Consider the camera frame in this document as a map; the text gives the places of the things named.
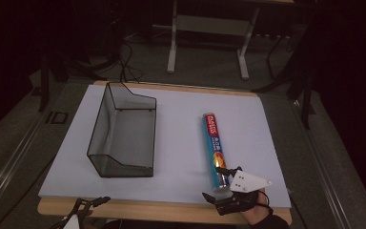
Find white metal table frame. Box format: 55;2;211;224
166;0;262;81

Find person's left hand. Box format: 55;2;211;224
77;209;94;224

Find person's right hand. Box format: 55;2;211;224
239;188;275;227

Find black metal stand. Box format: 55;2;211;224
252;30;317;130

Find pale sheet mat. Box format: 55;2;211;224
38;83;292;210

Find black floor cables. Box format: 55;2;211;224
116;40;145;84

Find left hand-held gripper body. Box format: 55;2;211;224
49;215;81;229

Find black mesh bin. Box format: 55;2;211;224
87;81;157;178

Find black floor plate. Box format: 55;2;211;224
45;111;70;125

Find blue cylindrical tube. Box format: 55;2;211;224
201;112;232;194

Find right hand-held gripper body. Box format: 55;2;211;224
216;170;273;217

